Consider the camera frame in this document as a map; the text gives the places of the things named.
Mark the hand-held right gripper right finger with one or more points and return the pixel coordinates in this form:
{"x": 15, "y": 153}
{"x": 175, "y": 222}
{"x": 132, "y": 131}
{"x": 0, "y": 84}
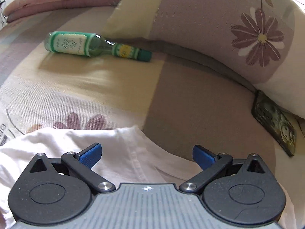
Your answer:
{"x": 202, "y": 156}

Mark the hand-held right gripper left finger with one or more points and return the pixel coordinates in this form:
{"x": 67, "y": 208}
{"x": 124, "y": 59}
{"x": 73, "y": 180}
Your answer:
{"x": 91, "y": 155}

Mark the white t-shirt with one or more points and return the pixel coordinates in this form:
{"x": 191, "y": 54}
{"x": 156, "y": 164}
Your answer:
{"x": 131, "y": 152}

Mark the black panda print phone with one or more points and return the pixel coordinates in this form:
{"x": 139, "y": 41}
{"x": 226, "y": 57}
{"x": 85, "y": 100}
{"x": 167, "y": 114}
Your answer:
{"x": 276, "y": 124}

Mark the green glass bottle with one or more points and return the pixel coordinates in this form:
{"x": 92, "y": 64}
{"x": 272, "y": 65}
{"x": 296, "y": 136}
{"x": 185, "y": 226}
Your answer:
{"x": 71, "y": 44}

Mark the floral patchwork pillow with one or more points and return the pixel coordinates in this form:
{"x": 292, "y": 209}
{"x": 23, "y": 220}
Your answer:
{"x": 214, "y": 28}

